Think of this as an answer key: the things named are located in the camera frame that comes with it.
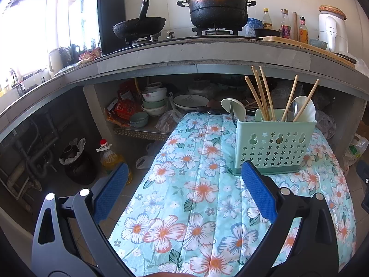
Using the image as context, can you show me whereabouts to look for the white jug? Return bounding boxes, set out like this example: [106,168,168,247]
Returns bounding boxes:
[48,48,62,77]

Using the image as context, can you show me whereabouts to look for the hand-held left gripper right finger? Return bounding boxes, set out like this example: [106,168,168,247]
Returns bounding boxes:
[236,160,338,277]

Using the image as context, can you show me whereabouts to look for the white kitchen appliance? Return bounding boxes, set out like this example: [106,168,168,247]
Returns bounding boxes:
[318,12,349,53]

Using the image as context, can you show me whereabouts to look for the black ceramic jar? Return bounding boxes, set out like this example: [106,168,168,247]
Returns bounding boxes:
[59,138,97,185]

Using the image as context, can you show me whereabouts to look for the blue plastic bag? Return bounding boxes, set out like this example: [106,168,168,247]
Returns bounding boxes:
[245,18,264,37]

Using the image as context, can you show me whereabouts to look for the green ceramic bowl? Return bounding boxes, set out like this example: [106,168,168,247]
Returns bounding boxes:
[143,98,166,109]

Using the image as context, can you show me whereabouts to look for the white floral bowl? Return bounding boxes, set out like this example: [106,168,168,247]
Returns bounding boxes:
[142,88,168,101]

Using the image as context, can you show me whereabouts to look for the gas stove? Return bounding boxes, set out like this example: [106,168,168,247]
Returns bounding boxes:
[124,27,263,47]

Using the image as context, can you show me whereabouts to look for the brown condiment bottle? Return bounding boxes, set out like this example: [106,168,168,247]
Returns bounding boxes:
[298,16,308,44]

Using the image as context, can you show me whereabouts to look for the wooden cutting board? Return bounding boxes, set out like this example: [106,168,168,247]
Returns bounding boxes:
[261,35,319,50]

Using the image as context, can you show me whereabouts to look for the bright window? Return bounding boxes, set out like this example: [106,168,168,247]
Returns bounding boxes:
[0,0,51,93]

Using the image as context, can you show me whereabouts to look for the cooking oil bottle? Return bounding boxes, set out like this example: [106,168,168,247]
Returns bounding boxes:
[96,139,133,184]

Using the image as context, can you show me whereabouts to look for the grey concrete kitchen counter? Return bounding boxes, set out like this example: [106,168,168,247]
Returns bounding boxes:
[0,36,369,139]

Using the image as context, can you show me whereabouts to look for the white ribbed rice scoop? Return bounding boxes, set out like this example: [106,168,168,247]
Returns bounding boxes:
[290,95,316,122]

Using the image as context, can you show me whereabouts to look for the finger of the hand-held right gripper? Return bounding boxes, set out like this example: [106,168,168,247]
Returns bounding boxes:
[356,160,369,184]

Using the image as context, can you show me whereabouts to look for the red label condiment bottle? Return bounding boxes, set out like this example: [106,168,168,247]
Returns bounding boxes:
[280,9,292,39]

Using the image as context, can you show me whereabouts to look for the woven round trivet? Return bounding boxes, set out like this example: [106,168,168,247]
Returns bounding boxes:
[318,5,347,20]

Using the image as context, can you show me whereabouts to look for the small black pan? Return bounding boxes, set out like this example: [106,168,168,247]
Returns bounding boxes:
[254,28,281,38]

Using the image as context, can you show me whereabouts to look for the teal ceramic bowl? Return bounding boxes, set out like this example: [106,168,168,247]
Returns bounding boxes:
[129,112,149,127]

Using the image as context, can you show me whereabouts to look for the white green plastic bag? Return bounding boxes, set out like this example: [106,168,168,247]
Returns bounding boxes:
[343,133,369,174]

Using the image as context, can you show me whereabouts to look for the pink dishcloth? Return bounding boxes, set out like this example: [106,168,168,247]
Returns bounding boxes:
[79,48,103,64]

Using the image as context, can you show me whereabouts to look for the black wok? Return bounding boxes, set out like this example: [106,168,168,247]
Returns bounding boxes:
[112,0,167,39]

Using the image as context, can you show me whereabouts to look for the mint green utensil holder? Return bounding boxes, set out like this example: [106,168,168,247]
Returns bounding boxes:
[233,108,318,176]

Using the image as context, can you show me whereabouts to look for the floral teal blanket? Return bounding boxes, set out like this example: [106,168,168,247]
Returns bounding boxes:
[108,111,356,277]

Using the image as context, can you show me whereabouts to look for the crumpled clear plastic bag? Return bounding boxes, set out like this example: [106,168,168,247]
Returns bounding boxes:
[156,110,183,133]

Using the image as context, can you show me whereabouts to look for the grey drain pipes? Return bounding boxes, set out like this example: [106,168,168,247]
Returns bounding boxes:
[0,115,58,208]

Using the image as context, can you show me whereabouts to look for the red snack packages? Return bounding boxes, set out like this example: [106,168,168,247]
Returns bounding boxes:
[105,89,139,127]

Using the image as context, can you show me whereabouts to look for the small grey bowl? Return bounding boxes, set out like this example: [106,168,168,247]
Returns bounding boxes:
[309,38,328,51]

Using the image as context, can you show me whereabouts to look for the metal faucet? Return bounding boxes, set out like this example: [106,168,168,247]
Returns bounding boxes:
[9,68,25,97]

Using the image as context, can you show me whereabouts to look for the white plastic spoon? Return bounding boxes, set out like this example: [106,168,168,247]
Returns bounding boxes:
[220,98,247,122]

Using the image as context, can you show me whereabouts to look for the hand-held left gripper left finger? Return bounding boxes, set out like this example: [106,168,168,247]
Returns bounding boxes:
[31,162,136,277]

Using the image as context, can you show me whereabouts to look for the yellow label condiment bottle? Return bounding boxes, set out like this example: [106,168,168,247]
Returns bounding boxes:
[262,8,273,30]

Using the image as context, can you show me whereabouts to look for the white patterned plate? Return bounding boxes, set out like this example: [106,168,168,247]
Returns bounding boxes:
[173,94,209,110]

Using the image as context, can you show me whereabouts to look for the black steamer pot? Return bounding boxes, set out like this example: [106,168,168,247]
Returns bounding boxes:
[177,0,257,28]

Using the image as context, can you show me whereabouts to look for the black countertop cabinet appliance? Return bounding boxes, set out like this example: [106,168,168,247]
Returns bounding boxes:
[68,0,127,55]

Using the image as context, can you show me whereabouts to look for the metal storage shelf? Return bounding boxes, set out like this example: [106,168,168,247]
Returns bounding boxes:
[112,124,173,142]

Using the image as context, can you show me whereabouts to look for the white ceramic bowl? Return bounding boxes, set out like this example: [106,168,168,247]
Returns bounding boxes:
[141,105,167,118]

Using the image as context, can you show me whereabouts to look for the dark kitchen knife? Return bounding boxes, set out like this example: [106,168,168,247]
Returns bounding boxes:
[334,52,358,64]

